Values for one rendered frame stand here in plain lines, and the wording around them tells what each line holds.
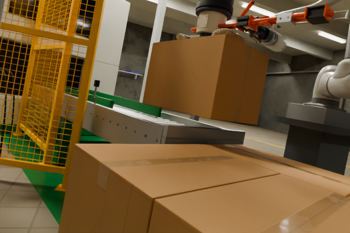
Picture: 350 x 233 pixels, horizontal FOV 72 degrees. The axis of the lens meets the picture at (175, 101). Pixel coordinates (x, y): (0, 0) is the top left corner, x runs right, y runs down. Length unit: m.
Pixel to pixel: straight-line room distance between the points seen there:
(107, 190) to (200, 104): 0.69
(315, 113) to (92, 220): 1.36
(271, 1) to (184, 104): 6.34
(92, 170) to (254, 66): 0.98
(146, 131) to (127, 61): 11.18
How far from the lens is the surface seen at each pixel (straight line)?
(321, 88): 1.76
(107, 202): 0.64
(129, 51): 12.42
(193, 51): 1.30
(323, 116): 1.65
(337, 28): 9.07
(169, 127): 1.12
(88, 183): 0.73
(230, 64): 1.21
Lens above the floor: 0.74
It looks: 1 degrees down
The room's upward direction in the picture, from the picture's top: 11 degrees clockwise
